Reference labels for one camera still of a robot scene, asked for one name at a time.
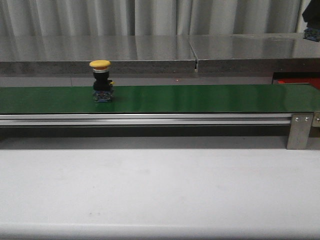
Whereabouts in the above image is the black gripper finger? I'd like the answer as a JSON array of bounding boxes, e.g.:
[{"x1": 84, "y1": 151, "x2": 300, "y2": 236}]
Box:
[{"x1": 302, "y1": 0, "x2": 320, "y2": 28}]

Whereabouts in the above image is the yellow mushroom button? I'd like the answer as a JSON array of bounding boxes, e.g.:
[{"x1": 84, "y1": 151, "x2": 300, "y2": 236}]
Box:
[{"x1": 89, "y1": 60, "x2": 114, "y2": 103}]

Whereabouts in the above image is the red mushroom button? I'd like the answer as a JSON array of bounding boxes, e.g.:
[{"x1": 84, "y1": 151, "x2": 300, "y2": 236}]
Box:
[{"x1": 303, "y1": 27, "x2": 320, "y2": 42}]

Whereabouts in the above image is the right grey stone slab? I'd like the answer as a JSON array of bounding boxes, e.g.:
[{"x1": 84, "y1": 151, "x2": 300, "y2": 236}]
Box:
[{"x1": 189, "y1": 33, "x2": 320, "y2": 74}]

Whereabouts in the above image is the grey stone slab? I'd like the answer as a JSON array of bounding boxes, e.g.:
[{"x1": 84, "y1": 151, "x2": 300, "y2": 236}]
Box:
[
  {"x1": 0, "y1": 35, "x2": 196, "y2": 76},
  {"x1": 189, "y1": 33, "x2": 320, "y2": 74}
]

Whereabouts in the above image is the red plastic tray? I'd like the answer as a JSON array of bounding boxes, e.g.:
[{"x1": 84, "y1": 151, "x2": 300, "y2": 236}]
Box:
[{"x1": 274, "y1": 78, "x2": 320, "y2": 90}]

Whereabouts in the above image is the steel conveyor end plate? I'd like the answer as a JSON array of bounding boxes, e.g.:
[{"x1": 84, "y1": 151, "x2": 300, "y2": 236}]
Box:
[{"x1": 312, "y1": 111, "x2": 320, "y2": 128}]

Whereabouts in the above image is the green conveyor belt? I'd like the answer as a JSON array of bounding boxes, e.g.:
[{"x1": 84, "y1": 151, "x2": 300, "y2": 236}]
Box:
[{"x1": 0, "y1": 84, "x2": 320, "y2": 114}]

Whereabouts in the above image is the left grey stone slab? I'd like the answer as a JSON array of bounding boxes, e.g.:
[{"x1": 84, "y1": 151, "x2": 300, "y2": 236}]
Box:
[{"x1": 0, "y1": 35, "x2": 196, "y2": 76}]

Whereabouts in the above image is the grey pleated curtain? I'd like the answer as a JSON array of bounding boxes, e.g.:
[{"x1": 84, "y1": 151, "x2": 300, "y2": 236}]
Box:
[{"x1": 0, "y1": 0, "x2": 306, "y2": 37}]

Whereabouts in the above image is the steel conveyor support bracket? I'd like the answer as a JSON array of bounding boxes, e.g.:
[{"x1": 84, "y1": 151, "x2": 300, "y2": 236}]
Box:
[{"x1": 287, "y1": 113, "x2": 314, "y2": 150}]

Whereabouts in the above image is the aluminium conveyor side rail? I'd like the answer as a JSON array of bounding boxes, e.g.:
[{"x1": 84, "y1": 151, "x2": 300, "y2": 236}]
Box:
[{"x1": 0, "y1": 113, "x2": 292, "y2": 127}]

